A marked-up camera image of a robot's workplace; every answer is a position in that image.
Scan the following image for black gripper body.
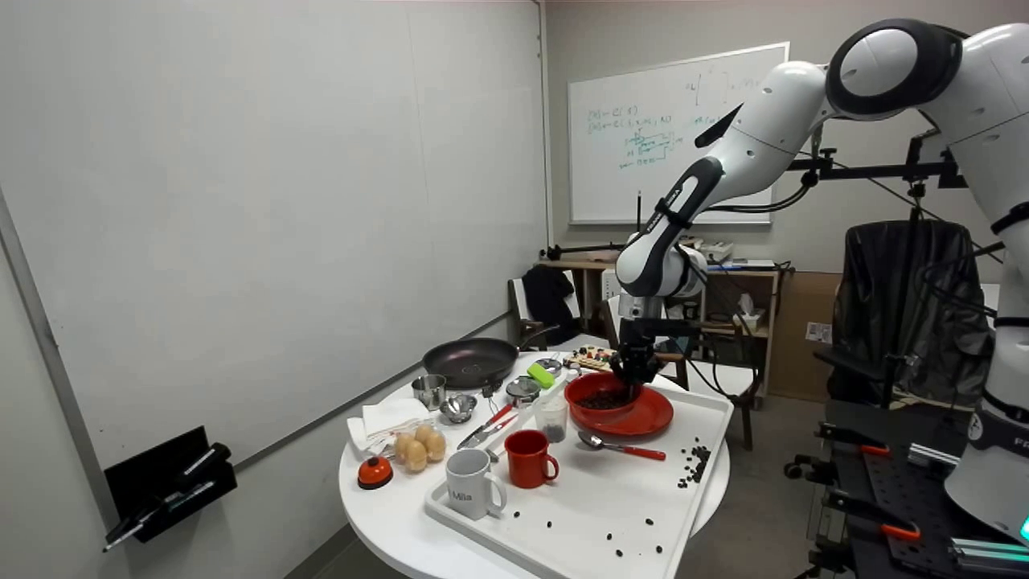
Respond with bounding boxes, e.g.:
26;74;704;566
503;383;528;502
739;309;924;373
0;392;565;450
619;316;677;367

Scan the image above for red bowl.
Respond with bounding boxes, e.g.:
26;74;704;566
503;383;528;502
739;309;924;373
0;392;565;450
563;370;650;419

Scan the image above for red plate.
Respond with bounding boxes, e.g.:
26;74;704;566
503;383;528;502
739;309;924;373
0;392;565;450
570;383;677;445

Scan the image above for steel bowl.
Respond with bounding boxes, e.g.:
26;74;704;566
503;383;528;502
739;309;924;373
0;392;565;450
438;392;484;426

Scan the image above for wooden toy food pieces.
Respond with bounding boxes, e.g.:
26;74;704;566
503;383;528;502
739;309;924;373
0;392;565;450
565;343;614;375

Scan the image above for clear glass cup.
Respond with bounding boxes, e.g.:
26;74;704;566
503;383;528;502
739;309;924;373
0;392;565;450
538;397;574;445

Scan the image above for black office chair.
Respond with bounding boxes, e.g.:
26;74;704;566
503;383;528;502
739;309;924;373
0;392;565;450
513;265;589;349

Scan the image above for spilled coffee bean cluster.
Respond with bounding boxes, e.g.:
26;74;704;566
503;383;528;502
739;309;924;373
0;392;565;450
677;445;715;492

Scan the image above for wooden shelf unit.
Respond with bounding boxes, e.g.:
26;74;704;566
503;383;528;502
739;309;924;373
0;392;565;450
703;260;792;406

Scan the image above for white plastic tray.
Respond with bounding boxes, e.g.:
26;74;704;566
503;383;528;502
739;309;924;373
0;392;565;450
421;367;738;579

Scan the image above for red mug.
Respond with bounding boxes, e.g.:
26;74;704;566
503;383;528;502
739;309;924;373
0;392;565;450
503;429;563;492

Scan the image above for cardboard box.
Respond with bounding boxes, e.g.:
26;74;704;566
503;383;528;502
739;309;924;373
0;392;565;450
770;267;847;406

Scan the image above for black frying pan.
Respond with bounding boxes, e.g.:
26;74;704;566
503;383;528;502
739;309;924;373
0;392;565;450
417;333;523;397

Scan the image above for white mug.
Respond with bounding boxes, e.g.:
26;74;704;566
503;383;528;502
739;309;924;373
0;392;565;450
443;446;510;521

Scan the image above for whiteboard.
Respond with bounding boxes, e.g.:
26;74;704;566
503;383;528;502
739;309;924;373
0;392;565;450
565;38;795;231

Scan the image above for white paper napkin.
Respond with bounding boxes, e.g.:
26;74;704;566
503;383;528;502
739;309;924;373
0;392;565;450
345;397;430;455

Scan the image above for chair under black cover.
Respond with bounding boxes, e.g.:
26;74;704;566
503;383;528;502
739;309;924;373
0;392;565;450
825;219;994;430

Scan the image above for small orange round bell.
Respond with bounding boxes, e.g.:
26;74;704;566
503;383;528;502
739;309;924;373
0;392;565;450
353;455;397;492

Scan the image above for red-handled metal tongs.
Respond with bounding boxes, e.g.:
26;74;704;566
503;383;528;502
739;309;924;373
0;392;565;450
458;400;523;450

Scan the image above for black camera boom stand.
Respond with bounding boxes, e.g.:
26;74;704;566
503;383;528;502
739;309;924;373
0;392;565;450
784;124;967;219

